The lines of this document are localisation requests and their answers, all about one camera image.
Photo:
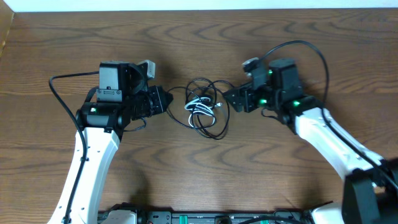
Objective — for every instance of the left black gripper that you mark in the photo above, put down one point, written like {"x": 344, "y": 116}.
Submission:
{"x": 161, "y": 102}

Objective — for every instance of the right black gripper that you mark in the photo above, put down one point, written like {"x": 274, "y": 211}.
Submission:
{"x": 246, "y": 93}

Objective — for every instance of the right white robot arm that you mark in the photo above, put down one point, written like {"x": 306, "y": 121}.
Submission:
{"x": 370, "y": 181}

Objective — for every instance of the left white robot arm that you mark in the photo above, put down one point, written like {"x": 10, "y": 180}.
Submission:
{"x": 122, "y": 95}

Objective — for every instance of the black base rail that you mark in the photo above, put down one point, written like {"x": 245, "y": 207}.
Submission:
{"x": 167, "y": 215}

